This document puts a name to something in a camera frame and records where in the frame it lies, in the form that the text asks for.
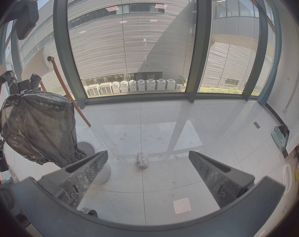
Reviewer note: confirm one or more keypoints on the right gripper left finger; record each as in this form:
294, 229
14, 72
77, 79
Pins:
77, 176

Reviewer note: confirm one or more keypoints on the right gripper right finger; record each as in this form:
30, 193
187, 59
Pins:
213, 176

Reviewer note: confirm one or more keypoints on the black plastic bag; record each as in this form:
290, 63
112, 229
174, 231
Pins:
38, 127

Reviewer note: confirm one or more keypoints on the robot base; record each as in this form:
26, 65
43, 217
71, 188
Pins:
90, 212

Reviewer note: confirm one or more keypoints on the white trash bin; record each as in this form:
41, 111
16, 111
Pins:
86, 148

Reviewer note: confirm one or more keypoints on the crumpled clear plastic wrapper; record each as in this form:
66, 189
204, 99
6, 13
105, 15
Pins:
142, 160

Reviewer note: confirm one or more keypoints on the pale green tray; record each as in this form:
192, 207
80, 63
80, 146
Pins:
278, 137

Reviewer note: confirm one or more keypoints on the wooden chair with white cushions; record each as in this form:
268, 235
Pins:
37, 60

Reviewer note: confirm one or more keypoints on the window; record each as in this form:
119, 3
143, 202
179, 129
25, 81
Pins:
129, 46

